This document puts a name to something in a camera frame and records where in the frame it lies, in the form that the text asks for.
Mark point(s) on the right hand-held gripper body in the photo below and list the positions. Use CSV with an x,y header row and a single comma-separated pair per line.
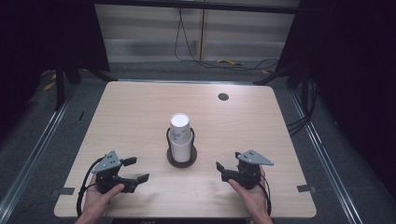
x,y
252,158

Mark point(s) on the black metal stand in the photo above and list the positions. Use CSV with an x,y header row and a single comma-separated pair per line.
x,y
59,90
303,90

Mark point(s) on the long yellow floor strip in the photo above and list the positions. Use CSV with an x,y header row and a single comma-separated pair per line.
x,y
229,62

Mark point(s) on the dark round table grommet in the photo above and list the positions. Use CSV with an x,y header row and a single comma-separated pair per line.
x,y
223,96

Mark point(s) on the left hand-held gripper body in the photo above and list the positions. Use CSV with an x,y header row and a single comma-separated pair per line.
x,y
107,163

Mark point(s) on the person's right hand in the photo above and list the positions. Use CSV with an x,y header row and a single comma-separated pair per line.
x,y
255,199

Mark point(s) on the white printed paper cup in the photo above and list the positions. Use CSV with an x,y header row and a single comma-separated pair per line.
x,y
180,152
180,124

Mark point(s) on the black overhead beam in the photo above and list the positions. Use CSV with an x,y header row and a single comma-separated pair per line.
x,y
218,6

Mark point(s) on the small yellow floor strip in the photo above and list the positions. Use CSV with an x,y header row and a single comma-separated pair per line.
x,y
266,72

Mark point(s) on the metal floor rail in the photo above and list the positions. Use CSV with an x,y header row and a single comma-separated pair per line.
x,y
40,140
323,155

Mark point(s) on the dark curtain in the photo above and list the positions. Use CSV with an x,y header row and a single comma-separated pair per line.
x,y
358,77
37,37

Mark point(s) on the person's left hand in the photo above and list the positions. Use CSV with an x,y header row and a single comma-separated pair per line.
x,y
95,202

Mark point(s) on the grey tape piece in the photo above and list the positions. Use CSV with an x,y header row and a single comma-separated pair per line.
x,y
64,191
306,188

